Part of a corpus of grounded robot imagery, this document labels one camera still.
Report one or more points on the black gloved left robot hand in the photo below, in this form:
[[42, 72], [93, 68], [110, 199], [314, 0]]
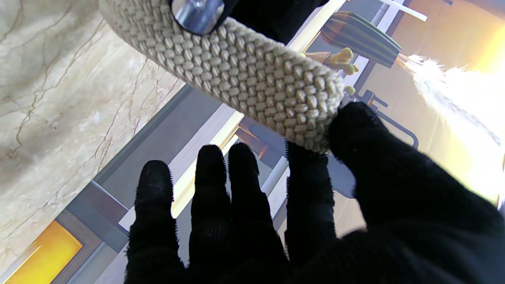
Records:
[[272, 15]]

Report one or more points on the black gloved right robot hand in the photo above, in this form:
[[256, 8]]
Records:
[[414, 228]]

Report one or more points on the beige woven belt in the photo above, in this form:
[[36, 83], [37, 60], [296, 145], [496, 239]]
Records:
[[244, 75]]

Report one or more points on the dark ribbed vase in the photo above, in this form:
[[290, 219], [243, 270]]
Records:
[[363, 39]]

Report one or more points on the dark brown wooden stand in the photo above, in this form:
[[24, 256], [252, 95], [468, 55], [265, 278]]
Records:
[[252, 140]]

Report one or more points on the white leaning board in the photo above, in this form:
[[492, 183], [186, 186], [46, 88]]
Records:
[[406, 10]]

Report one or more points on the white pampas grass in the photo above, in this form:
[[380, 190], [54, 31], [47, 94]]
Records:
[[453, 90]]

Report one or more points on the raised counter orange glow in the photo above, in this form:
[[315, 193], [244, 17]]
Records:
[[47, 252]]

